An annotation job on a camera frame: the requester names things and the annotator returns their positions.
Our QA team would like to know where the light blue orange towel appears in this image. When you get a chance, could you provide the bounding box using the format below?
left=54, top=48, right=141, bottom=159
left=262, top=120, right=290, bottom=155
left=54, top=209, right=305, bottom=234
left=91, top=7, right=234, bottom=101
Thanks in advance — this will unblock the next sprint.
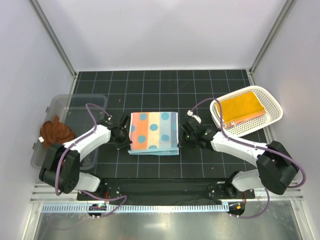
left=128, top=111, right=179, bottom=156

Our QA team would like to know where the yellow blue patterned towel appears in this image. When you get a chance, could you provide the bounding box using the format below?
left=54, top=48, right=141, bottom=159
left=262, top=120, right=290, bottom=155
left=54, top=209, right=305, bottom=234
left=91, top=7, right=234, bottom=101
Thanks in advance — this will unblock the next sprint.
left=215, top=92, right=266, bottom=122

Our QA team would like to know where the dark brown towel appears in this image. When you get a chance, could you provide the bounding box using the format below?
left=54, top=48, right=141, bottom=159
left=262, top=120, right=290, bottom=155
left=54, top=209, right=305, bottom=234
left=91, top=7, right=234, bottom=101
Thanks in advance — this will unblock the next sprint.
left=40, top=115, right=76, bottom=149

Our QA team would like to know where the orange polka dot towel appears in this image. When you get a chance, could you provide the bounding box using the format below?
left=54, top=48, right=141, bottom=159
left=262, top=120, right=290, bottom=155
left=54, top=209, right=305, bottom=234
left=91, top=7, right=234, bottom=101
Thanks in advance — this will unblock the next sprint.
left=223, top=110, right=266, bottom=129

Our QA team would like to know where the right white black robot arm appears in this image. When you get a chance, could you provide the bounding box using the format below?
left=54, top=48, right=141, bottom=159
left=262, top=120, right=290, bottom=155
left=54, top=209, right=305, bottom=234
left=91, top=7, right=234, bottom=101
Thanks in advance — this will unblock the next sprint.
left=180, top=116, right=300, bottom=198

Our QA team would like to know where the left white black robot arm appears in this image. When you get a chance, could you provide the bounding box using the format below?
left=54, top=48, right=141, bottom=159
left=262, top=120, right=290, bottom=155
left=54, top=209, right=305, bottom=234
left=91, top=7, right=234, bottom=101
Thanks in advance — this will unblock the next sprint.
left=39, top=112, right=132, bottom=200

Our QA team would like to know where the clear plastic bin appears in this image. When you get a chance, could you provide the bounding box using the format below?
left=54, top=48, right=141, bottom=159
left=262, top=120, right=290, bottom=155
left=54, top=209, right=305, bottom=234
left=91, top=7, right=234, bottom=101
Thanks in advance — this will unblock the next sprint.
left=30, top=94, right=107, bottom=171

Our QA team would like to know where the black grid mat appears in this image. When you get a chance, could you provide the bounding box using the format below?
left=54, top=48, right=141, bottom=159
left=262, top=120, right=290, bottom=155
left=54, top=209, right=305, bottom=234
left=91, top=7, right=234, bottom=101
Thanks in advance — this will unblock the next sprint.
left=71, top=69, right=254, bottom=179

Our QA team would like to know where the white perforated plastic basket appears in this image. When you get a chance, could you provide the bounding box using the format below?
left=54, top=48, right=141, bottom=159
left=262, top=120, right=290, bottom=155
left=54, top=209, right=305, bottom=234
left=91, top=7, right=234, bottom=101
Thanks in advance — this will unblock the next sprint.
left=218, top=85, right=283, bottom=137

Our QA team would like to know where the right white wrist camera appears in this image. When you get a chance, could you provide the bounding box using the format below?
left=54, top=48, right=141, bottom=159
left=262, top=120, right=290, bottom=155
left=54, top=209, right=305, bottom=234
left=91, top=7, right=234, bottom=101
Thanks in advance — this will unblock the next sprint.
left=186, top=110, right=202, bottom=124

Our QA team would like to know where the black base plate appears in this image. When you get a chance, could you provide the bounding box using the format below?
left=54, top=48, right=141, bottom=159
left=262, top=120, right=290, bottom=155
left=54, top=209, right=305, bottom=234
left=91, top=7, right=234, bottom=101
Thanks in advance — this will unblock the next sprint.
left=76, top=177, right=256, bottom=203

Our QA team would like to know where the slotted cable duct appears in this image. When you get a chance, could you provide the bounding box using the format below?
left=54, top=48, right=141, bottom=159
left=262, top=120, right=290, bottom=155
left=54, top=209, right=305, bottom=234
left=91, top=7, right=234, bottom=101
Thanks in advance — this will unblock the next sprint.
left=41, top=202, right=229, bottom=214

